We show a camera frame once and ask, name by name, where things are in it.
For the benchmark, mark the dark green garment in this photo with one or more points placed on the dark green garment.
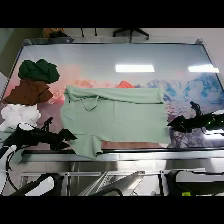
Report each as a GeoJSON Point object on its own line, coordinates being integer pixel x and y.
{"type": "Point", "coordinates": [38, 70]}

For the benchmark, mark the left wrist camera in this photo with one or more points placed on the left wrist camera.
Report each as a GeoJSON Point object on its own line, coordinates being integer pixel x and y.
{"type": "Point", "coordinates": [47, 124]}

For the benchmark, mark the brown garment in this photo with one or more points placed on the brown garment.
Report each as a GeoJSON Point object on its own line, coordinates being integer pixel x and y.
{"type": "Point", "coordinates": [28, 92]}

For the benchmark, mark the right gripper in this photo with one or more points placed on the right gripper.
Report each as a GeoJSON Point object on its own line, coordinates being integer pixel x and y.
{"type": "Point", "coordinates": [186, 124]}

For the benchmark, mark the silver frame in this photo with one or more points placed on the silver frame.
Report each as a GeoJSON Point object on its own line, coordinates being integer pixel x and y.
{"type": "Point", "coordinates": [110, 165]}

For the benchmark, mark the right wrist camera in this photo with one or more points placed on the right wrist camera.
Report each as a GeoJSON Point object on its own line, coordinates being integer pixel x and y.
{"type": "Point", "coordinates": [196, 108]}

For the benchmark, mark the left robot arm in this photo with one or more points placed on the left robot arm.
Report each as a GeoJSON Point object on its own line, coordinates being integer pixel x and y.
{"type": "Point", "coordinates": [26, 136]}

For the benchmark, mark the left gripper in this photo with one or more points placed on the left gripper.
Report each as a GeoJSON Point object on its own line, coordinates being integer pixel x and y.
{"type": "Point", "coordinates": [61, 138]}

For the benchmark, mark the black office chair base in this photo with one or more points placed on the black office chair base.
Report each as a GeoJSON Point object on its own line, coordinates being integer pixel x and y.
{"type": "Point", "coordinates": [130, 31]}

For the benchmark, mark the white garment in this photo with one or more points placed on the white garment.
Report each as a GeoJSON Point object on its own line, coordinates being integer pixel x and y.
{"type": "Point", "coordinates": [20, 115]}

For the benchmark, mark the light green polo shirt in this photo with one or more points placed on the light green polo shirt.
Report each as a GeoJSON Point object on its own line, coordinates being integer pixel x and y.
{"type": "Point", "coordinates": [116, 116]}

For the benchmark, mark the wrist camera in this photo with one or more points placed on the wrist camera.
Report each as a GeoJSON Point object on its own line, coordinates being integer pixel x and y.
{"type": "Point", "coordinates": [47, 124]}
{"type": "Point", "coordinates": [196, 108]}

